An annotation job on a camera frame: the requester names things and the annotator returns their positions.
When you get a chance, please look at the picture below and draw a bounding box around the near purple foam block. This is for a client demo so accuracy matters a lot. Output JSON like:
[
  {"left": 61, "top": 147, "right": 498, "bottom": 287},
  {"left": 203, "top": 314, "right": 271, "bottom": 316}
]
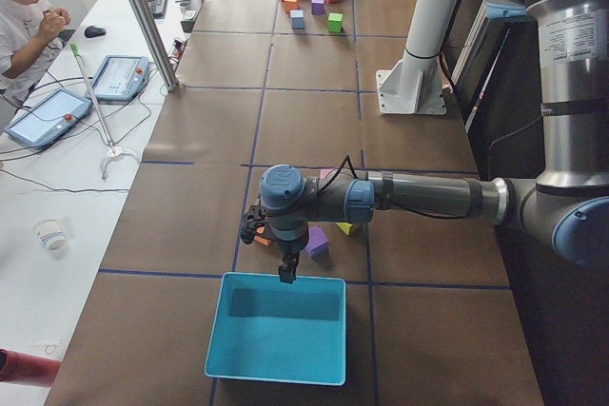
[{"left": 305, "top": 225, "right": 329, "bottom": 258}]

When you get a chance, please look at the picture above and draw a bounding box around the far teach pendant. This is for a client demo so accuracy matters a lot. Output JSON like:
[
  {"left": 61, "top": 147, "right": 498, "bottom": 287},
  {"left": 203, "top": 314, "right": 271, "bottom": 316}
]
[{"left": 91, "top": 55, "right": 150, "bottom": 105}]

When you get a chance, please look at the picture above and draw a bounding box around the red fire extinguisher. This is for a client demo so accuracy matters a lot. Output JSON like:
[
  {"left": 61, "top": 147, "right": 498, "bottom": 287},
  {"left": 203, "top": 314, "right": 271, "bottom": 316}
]
[{"left": 1, "top": 349, "right": 61, "bottom": 387}]

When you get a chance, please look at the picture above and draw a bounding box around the purple foam block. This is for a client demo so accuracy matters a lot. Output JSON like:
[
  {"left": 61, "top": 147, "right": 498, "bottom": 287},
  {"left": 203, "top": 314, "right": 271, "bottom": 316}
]
[
  {"left": 310, "top": 0, "right": 325, "bottom": 15},
  {"left": 305, "top": 225, "right": 329, "bottom": 258}
]

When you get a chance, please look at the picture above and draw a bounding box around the far purple foam block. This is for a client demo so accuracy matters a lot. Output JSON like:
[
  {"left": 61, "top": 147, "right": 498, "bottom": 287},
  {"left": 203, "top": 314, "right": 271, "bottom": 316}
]
[{"left": 310, "top": 0, "right": 325, "bottom": 15}]

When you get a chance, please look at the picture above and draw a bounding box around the white camera mast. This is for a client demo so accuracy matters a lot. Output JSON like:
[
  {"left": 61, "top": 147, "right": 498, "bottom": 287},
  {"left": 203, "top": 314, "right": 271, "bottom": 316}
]
[{"left": 376, "top": 0, "right": 458, "bottom": 115}]

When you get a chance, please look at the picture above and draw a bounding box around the reacher grabber stick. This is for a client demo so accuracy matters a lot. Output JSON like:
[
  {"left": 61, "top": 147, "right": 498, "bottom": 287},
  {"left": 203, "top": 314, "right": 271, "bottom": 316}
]
[{"left": 69, "top": 44, "right": 139, "bottom": 181}]

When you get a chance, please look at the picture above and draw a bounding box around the paper cup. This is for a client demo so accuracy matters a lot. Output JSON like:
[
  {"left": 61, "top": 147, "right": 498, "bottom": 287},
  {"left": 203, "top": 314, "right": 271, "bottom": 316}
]
[{"left": 33, "top": 219, "right": 67, "bottom": 251}]

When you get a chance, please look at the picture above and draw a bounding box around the near orange foam block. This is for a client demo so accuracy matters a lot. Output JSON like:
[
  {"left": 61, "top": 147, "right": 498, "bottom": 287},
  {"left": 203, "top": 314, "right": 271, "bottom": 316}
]
[{"left": 254, "top": 226, "right": 273, "bottom": 246}]

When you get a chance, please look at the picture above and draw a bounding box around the orange foam block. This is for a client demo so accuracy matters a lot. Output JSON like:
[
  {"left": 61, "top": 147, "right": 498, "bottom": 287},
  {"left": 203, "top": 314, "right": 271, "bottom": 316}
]
[
  {"left": 283, "top": 0, "right": 300, "bottom": 13},
  {"left": 254, "top": 226, "right": 273, "bottom": 246}
]

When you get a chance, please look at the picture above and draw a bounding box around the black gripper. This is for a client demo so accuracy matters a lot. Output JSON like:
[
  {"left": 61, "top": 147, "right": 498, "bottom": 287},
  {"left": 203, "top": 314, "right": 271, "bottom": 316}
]
[{"left": 278, "top": 236, "right": 305, "bottom": 283}]

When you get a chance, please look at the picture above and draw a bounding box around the yellow foam block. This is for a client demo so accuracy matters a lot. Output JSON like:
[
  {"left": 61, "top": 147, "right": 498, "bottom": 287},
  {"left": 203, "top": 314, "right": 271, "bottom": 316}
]
[{"left": 336, "top": 222, "right": 361, "bottom": 237}]

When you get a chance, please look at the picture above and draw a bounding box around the near teach pendant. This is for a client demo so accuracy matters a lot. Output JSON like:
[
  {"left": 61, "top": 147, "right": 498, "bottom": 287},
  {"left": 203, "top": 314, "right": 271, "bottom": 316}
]
[{"left": 4, "top": 88, "right": 92, "bottom": 148}]

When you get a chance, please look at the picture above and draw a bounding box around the teach pendant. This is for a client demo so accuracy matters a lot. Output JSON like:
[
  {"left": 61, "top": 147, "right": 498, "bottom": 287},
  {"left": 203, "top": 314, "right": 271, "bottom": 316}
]
[
  {"left": 4, "top": 88, "right": 92, "bottom": 148},
  {"left": 91, "top": 55, "right": 150, "bottom": 105}
]

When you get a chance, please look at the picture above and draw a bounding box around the blue block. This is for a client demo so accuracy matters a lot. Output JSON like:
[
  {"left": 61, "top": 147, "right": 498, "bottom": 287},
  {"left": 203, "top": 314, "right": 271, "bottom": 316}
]
[{"left": 289, "top": 10, "right": 305, "bottom": 29}]

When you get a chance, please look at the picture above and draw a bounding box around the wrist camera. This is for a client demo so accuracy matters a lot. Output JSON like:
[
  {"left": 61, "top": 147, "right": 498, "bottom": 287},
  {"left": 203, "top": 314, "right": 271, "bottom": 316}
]
[{"left": 239, "top": 204, "right": 266, "bottom": 244}]

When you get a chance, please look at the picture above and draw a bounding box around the black computer mouse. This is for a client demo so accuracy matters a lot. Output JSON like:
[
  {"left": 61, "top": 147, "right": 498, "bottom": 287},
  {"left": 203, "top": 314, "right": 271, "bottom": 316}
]
[{"left": 84, "top": 26, "right": 106, "bottom": 38}]

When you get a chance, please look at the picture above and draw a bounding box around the aluminium frame post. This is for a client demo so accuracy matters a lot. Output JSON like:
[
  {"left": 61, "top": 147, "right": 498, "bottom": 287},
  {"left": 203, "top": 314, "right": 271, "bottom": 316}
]
[{"left": 128, "top": 0, "right": 179, "bottom": 93}]

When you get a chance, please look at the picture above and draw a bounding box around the pink foam block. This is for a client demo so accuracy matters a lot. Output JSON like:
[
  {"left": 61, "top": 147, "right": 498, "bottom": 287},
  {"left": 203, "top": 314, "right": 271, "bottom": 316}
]
[{"left": 320, "top": 168, "right": 335, "bottom": 179}]

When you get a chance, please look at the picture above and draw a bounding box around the far orange foam block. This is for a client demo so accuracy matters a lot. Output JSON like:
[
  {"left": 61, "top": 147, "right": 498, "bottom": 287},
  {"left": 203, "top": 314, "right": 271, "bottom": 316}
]
[{"left": 283, "top": 0, "right": 300, "bottom": 13}]

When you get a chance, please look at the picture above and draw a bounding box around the seated person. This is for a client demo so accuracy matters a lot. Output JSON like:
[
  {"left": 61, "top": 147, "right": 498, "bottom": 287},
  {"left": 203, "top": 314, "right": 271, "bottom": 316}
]
[{"left": 1, "top": 0, "right": 71, "bottom": 107}]

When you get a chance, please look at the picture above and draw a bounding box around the teal plastic bin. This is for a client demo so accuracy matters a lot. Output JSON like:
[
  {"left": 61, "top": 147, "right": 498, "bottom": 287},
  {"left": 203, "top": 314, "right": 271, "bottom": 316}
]
[{"left": 204, "top": 272, "right": 346, "bottom": 386}]

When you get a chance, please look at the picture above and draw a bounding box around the green foam block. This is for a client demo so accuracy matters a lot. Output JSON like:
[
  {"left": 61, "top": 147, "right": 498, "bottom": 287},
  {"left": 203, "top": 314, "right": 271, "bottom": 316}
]
[{"left": 327, "top": 12, "right": 344, "bottom": 34}]

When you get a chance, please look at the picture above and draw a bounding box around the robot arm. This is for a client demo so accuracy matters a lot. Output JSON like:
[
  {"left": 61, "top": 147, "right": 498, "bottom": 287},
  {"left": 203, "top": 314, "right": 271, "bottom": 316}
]
[{"left": 240, "top": 0, "right": 608, "bottom": 283}]

